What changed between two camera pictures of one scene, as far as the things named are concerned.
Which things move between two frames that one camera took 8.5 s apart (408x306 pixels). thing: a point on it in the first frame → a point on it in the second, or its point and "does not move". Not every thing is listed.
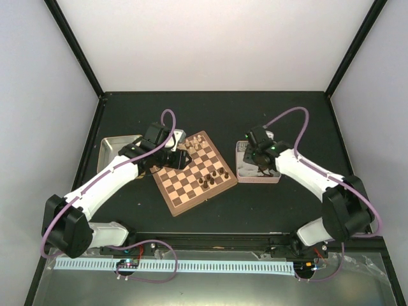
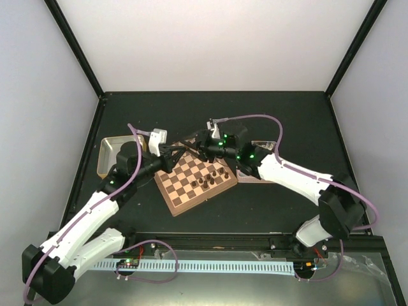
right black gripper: (248, 157) → (202, 145)
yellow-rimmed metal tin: (109, 147) does not move
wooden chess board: (204, 176) does not move
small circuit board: (127, 263) does not move
